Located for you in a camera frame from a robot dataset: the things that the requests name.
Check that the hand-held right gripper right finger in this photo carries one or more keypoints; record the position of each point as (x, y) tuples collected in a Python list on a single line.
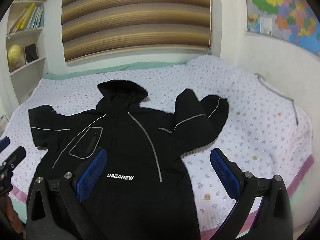
[(225, 175)]

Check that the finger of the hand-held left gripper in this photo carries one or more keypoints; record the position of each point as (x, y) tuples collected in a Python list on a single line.
[(4, 143), (15, 156)]

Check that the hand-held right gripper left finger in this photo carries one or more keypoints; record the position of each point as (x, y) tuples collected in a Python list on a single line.
[(91, 177)]

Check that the black hooded jacket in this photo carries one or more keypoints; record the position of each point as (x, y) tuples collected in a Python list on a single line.
[(130, 140)]

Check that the yellow globe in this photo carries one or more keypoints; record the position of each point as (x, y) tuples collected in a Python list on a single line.
[(13, 55)]

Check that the white floral bed blanket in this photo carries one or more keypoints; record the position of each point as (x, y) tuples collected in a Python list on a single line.
[(225, 85)]

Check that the white bookshelf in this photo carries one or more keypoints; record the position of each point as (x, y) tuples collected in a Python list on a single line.
[(40, 47)]

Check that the pale green bed sheet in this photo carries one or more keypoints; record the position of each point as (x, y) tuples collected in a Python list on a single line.
[(105, 69)]

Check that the brown striped window blind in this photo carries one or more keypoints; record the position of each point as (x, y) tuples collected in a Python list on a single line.
[(135, 20)]

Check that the black picture frame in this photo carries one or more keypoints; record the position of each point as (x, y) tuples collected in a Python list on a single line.
[(30, 53)]

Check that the colourful wall map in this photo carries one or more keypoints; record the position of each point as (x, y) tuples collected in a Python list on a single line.
[(285, 7)]

